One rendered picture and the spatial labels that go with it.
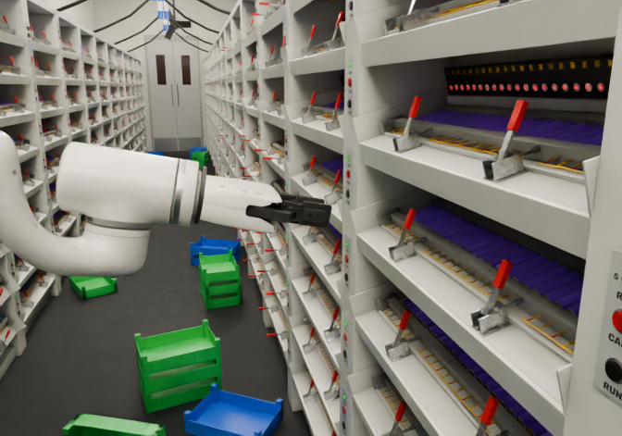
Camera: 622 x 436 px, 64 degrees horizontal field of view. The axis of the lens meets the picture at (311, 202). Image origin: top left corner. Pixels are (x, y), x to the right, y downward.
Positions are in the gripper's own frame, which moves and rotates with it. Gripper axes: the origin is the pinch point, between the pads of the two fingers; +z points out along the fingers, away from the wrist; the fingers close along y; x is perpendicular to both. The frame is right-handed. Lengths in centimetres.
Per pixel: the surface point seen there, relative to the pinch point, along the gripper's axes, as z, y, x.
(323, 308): 31, -72, -45
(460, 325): 19.2, 11.8, -9.6
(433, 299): 19.3, 4.0, -9.4
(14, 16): -111, -240, 31
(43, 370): -62, -153, -121
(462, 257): 24.8, 0.1, -3.8
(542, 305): 25.1, 17.8, -3.6
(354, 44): 11.5, -33.3, 27.5
